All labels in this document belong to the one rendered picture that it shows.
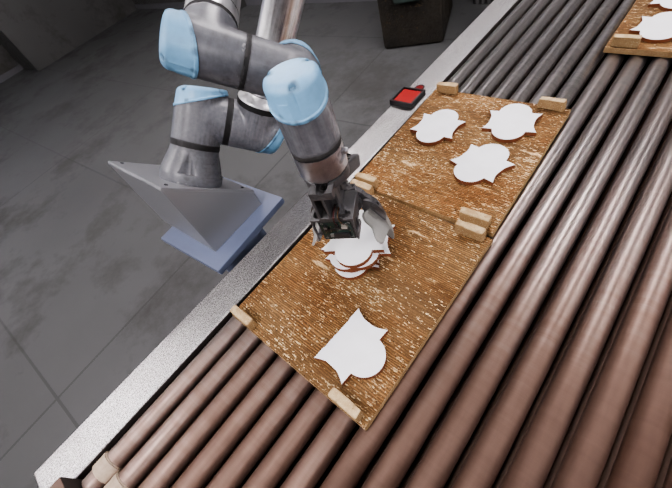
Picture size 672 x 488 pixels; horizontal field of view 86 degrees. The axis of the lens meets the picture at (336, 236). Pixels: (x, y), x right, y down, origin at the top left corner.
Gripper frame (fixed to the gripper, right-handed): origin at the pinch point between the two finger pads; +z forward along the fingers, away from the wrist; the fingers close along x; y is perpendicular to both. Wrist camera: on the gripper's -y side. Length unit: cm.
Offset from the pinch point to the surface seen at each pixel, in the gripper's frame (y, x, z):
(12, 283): -47, -278, 99
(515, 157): -24.5, 32.2, 5.4
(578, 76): -55, 51, 7
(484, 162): -22.6, 25.6, 4.3
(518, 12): -98, 43, 7
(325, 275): 5.5, -6.9, 5.4
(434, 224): -6.6, 14.8, 5.4
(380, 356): 21.8, 5.9, 4.3
